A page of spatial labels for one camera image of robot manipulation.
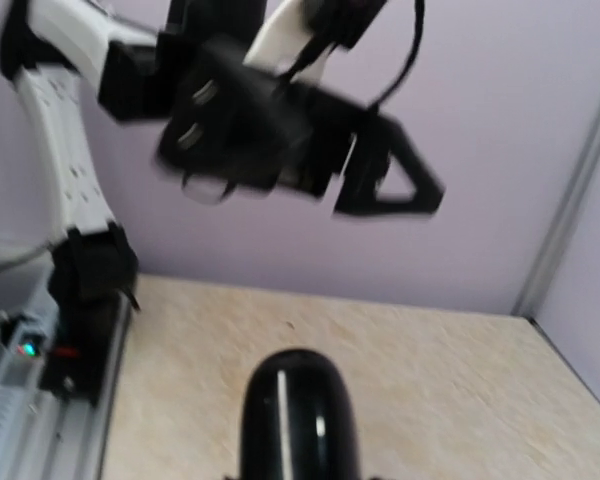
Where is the front aluminium rail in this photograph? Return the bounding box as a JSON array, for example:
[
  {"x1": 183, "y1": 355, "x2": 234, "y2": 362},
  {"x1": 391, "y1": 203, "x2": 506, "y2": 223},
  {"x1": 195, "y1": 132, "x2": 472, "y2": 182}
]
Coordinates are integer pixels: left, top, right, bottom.
[{"x1": 0, "y1": 286, "x2": 131, "y2": 479}]

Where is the black earbud charging case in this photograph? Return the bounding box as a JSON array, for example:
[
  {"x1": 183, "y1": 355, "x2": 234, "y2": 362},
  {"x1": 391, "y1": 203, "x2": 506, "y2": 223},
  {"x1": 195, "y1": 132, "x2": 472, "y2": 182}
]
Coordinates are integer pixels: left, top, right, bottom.
[{"x1": 238, "y1": 348, "x2": 362, "y2": 480}]

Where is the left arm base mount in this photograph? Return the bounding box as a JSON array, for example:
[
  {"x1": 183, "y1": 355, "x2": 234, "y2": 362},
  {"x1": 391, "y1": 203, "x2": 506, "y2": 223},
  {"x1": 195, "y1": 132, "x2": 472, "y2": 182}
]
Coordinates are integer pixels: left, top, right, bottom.
[{"x1": 39, "y1": 221, "x2": 139, "y2": 406}]

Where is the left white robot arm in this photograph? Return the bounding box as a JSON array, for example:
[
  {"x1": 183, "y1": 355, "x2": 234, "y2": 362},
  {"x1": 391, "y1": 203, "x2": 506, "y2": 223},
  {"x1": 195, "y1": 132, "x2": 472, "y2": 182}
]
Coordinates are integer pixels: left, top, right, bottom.
[{"x1": 0, "y1": 1, "x2": 444, "y2": 304}]

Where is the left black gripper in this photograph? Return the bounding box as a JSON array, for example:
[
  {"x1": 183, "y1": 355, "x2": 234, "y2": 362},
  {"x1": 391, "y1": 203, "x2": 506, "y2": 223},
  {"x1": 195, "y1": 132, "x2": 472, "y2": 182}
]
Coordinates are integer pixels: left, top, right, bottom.
[{"x1": 154, "y1": 37, "x2": 447, "y2": 219}]

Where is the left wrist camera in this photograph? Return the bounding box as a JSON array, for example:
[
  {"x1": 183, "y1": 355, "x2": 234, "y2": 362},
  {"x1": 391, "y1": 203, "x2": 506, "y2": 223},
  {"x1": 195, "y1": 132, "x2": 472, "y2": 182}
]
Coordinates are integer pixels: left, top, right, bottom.
[{"x1": 244, "y1": 1, "x2": 386, "y2": 85}]

